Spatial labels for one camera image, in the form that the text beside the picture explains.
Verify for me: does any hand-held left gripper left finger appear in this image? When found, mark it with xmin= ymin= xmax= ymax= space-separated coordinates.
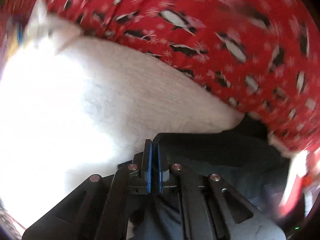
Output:
xmin=22 ymin=139 xmax=153 ymax=240

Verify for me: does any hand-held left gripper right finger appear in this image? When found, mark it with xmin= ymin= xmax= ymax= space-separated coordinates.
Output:
xmin=156 ymin=144 xmax=287 ymax=240

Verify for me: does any dark navy zip jacket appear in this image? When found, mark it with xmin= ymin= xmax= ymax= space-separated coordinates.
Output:
xmin=132 ymin=114 xmax=292 ymax=240

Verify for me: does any white quilted bedspread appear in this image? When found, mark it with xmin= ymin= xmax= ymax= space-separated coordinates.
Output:
xmin=0 ymin=12 xmax=245 ymax=230

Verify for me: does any red printed blanket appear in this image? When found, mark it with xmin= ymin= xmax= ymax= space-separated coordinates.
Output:
xmin=0 ymin=0 xmax=320 ymax=161

